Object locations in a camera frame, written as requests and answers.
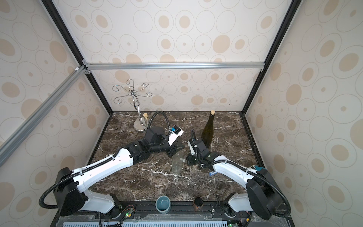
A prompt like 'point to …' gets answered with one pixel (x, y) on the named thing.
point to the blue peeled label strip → (212, 173)
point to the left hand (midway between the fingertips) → (187, 146)
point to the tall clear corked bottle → (146, 120)
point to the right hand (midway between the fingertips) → (192, 157)
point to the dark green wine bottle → (208, 132)
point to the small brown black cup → (198, 203)
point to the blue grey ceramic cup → (162, 204)
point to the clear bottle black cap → (177, 162)
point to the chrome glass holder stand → (140, 125)
